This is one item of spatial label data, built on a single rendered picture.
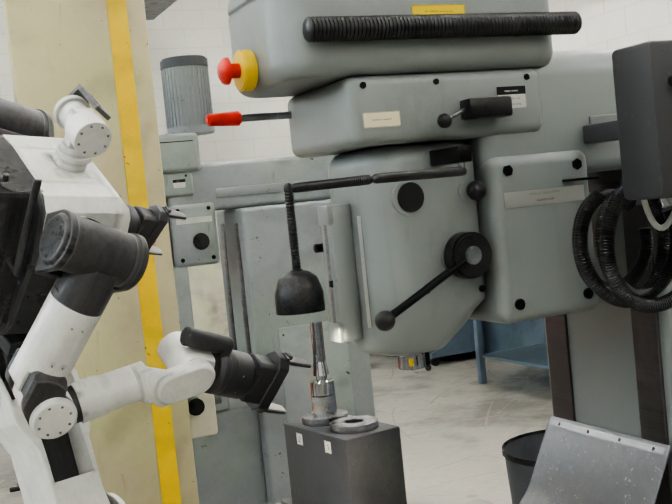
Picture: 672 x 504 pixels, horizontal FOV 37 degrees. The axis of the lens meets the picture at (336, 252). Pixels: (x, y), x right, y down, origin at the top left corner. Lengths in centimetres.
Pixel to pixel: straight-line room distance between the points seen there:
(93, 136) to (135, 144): 149
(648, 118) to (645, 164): 6
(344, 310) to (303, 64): 38
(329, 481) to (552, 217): 64
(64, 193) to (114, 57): 156
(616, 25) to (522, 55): 608
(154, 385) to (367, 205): 52
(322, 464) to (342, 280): 46
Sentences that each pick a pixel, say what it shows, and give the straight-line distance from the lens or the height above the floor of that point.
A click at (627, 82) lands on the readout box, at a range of 145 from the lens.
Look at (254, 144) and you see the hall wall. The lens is 1111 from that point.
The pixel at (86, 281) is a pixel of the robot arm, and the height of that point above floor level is 147.
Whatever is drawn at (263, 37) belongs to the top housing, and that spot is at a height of 180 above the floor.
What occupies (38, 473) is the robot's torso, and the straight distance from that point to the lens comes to 192.
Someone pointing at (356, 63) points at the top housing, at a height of 174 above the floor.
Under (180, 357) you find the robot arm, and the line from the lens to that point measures 181.
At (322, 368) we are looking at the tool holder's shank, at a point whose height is 124.
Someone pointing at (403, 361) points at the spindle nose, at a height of 129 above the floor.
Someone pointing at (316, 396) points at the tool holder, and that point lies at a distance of 193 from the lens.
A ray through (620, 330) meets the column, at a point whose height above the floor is 129.
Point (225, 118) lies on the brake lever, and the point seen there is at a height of 170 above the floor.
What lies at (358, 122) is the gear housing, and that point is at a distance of 144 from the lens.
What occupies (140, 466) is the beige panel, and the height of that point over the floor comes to 79.
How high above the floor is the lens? 156
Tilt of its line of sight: 3 degrees down
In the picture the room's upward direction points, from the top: 6 degrees counter-clockwise
